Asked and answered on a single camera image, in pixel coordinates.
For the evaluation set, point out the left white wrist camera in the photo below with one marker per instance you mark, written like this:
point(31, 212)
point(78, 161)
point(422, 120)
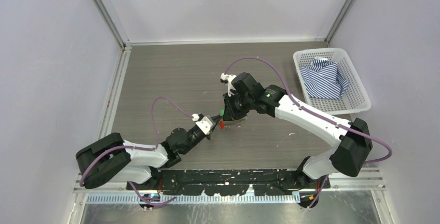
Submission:
point(204, 123)

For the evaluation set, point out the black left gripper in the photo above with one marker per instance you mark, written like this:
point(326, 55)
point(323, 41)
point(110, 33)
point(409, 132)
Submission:
point(215, 119)

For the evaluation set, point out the blue striped shirt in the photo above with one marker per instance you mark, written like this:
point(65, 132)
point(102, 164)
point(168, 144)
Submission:
point(323, 79)

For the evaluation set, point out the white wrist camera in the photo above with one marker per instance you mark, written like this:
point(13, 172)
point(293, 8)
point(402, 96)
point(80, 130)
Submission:
point(227, 79)
point(204, 123)

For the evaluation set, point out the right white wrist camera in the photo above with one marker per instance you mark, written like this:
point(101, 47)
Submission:
point(227, 79)

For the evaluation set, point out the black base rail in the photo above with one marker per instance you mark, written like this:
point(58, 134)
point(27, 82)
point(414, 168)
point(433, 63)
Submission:
point(263, 182)

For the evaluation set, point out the white plastic basket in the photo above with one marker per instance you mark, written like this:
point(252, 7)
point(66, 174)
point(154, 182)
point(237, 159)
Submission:
point(354, 100)

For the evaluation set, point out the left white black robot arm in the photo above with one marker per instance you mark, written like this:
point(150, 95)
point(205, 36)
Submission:
point(113, 159)

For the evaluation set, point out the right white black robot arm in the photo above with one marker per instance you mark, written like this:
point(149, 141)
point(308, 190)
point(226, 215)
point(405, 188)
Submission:
point(349, 146)

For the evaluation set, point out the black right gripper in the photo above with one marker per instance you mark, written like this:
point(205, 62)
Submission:
point(231, 113)

